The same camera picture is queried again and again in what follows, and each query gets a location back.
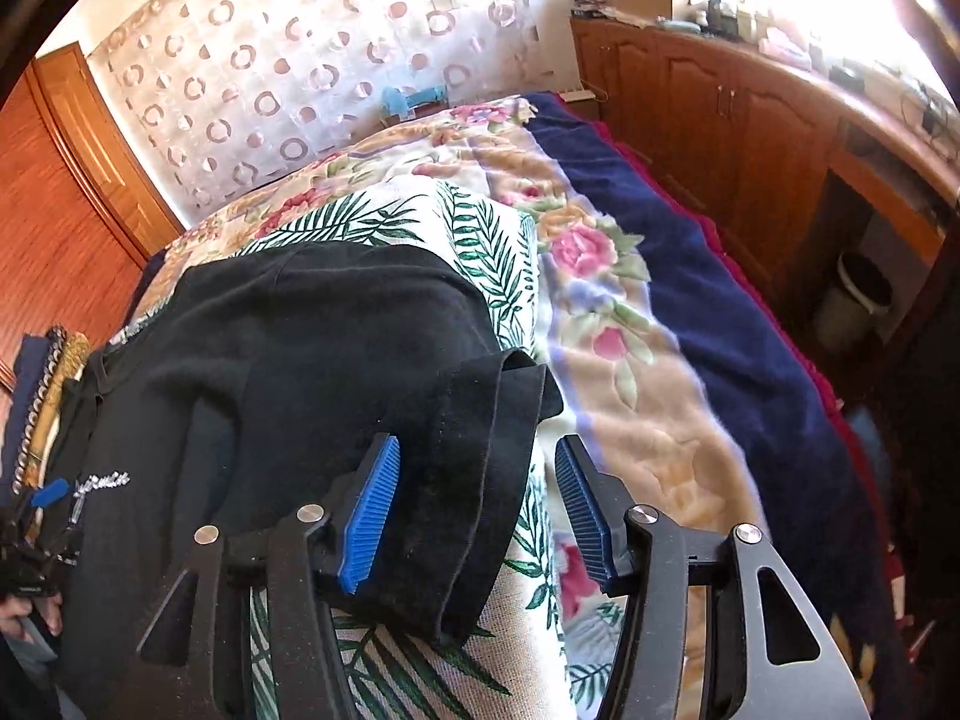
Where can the blue plastic object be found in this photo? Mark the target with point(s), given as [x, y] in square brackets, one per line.
[409, 101]

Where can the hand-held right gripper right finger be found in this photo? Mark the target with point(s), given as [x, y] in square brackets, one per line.
[581, 510]

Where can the white trash bin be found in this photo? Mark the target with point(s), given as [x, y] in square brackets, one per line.
[851, 307]

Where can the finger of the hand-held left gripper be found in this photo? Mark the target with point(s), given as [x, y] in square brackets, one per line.
[46, 496]
[64, 549]

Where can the black t-shirt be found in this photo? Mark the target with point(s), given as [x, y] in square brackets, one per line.
[300, 352]

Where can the wooden cabinet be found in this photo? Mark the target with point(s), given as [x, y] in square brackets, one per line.
[750, 127]

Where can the white patterned curtain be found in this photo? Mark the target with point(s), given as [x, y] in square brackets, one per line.
[300, 52]

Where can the floral blanket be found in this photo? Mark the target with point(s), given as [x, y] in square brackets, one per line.
[622, 360]

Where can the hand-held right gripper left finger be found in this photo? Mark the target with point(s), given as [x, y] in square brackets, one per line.
[371, 517]

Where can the navy blanket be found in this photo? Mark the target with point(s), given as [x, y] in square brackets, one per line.
[712, 300]

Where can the person's left hand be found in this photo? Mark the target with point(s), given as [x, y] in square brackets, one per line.
[41, 611]

